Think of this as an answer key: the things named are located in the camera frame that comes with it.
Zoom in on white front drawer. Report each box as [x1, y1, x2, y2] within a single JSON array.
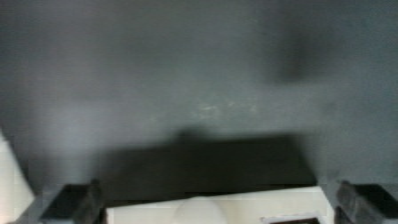
[[107, 186, 335, 224]]

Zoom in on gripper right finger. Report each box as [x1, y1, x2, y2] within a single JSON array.
[[335, 181, 398, 224]]

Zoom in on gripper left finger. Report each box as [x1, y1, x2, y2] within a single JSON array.
[[40, 181, 106, 224]]

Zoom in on white drawer cabinet box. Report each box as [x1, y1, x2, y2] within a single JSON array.
[[0, 132, 35, 224]]

